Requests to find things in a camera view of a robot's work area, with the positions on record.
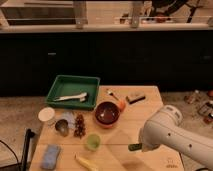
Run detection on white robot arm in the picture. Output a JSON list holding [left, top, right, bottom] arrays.
[[138, 105, 213, 171]]

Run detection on green plastic cup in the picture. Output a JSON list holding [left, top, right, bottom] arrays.
[[86, 134, 101, 151]]

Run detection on metal cup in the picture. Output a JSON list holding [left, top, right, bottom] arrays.
[[55, 119, 69, 137]]

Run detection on white round lid cup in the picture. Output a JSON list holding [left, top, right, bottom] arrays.
[[38, 107, 55, 125]]

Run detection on orange round fruit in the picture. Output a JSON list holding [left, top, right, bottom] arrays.
[[117, 100, 126, 111]]

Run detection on dark red bowl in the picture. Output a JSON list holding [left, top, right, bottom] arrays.
[[94, 101, 120, 129]]

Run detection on green plastic tray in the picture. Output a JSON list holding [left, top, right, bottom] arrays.
[[46, 75, 100, 110]]

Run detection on black brush block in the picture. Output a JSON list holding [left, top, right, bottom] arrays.
[[126, 94, 146, 104]]

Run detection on clear plastic bag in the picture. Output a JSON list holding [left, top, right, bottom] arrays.
[[61, 112, 75, 129]]

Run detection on brown grape bunch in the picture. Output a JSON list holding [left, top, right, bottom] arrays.
[[74, 114, 86, 138]]

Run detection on blue sponge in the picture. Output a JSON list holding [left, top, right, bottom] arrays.
[[40, 144, 61, 170]]

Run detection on black chair frame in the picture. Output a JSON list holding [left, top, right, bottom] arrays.
[[0, 129, 35, 171]]

